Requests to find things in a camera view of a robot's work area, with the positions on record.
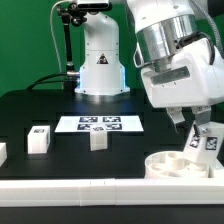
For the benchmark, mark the white round stool seat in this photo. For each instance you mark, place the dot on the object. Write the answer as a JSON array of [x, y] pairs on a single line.
[[172, 164]]

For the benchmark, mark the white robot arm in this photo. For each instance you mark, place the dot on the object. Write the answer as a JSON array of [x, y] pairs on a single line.
[[162, 29]]

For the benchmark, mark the white sheet with tags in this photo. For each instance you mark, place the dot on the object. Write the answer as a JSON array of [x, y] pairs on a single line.
[[72, 124]]

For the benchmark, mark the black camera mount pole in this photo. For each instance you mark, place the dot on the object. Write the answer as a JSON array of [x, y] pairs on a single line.
[[70, 15]]

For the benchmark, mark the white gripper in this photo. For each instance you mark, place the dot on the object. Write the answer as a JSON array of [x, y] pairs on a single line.
[[192, 81]]

